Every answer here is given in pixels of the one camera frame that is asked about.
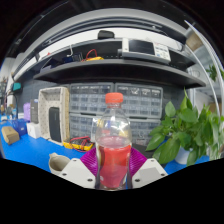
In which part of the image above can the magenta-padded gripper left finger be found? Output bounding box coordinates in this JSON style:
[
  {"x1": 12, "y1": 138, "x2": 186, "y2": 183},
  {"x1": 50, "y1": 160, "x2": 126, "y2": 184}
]
[{"x1": 57, "y1": 147, "x2": 101, "y2": 190}]

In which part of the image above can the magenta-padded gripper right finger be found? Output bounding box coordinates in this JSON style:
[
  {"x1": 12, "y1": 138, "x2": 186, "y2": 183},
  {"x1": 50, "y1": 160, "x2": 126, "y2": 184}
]
[{"x1": 127, "y1": 147, "x2": 169, "y2": 190}]

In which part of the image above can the clear bottle with red label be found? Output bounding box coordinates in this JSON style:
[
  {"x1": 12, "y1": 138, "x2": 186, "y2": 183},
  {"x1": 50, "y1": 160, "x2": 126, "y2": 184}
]
[{"x1": 94, "y1": 92, "x2": 133, "y2": 191}]

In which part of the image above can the yellow multimeter with red leads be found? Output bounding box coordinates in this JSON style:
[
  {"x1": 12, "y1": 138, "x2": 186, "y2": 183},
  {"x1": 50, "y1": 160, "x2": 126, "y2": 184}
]
[{"x1": 62, "y1": 135, "x2": 95, "y2": 153}]

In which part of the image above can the grey small-parts drawer cabinet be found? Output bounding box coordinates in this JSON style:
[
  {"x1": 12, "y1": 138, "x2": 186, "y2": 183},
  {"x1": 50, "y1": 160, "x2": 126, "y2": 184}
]
[
  {"x1": 128, "y1": 118, "x2": 161, "y2": 146},
  {"x1": 114, "y1": 83, "x2": 164, "y2": 119},
  {"x1": 68, "y1": 113, "x2": 101, "y2": 139},
  {"x1": 68, "y1": 83, "x2": 114, "y2": 114}
]

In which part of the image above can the black rectangular speaker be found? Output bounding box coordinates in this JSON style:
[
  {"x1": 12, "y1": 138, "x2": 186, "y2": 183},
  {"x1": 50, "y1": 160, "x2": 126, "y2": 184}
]
[{"x1": 48, "y1": 106, "x2": 63, "y2": 144}]

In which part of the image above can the green potted plant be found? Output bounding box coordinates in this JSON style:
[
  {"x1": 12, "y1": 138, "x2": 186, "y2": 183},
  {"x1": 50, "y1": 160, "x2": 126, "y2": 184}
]
[{"x1": 145, "y1": 88, "x2": 224, "y2": 167}]

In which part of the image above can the small white box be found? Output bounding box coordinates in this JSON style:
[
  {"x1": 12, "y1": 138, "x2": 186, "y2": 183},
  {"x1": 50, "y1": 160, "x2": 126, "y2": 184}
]
[{"x1": 26, "y1": 122, "x2": 42, "y2": 139}]

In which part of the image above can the blue box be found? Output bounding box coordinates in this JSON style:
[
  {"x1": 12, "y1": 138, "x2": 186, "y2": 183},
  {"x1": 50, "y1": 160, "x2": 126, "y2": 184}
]
[{"x1": 11, "y1": 118, "x2": 28, "y2": 136}]

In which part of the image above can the dark grey box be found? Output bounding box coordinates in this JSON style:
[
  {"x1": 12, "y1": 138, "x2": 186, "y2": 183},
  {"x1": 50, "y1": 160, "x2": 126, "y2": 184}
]
[{"x1": 29, "y1": 98, "x2": 39, "y2": 124}]

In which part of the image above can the brown cardboard box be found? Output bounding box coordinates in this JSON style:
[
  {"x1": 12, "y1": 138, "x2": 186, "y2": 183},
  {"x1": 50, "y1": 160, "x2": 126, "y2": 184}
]
[{"x1": 0, "y1": 125, "x2": 21, "y2": 145}]

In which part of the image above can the purple container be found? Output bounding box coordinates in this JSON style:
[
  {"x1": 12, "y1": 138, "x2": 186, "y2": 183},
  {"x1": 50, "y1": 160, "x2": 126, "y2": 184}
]
[{"x1": 23, "y1": 102, "x2": 32, "y2": 122}]

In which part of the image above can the white perforated tray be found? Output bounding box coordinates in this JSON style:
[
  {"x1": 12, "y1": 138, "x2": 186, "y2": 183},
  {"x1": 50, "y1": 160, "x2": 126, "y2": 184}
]
[{"x1": 37, "y1": 86, "x2": 71, "y2": 146}]

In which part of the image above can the teal object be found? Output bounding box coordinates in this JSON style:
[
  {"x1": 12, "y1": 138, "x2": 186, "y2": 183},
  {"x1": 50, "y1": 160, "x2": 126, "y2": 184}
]
[{"x1": 12, "y1": 82, "x2": 23, "y2": 93}]

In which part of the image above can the black workbench shelf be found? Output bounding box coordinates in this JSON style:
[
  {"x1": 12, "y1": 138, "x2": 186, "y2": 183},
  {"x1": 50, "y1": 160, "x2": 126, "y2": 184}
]
[{"x1": 32, "y1": 37, "x2": 207, "y2": 89}]

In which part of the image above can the white shelf unit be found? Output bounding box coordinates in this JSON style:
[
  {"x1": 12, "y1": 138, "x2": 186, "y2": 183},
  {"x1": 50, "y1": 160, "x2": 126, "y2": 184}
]
[{"x1": 184, "y1": 19, "x2": 224, "y2": 128}]

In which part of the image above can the white oscilloscope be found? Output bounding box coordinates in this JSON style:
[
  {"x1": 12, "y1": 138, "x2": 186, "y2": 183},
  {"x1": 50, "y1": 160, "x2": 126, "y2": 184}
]
[{"x1": 117, "y1": 37, "x2": 172, "y2": 65}]

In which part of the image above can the small black device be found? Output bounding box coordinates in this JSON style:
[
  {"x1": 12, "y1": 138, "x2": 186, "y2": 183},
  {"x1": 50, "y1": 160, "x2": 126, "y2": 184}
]
[{"x1": 97, "y1": 29, "x2": 116, "y2": 40}]

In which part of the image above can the yellow tool with red cable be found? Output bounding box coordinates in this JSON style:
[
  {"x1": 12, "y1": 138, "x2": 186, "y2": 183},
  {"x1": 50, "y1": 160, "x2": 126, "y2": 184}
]
[{"x1": 81, "y1": 48, "x2": 105, "y2": 63}]

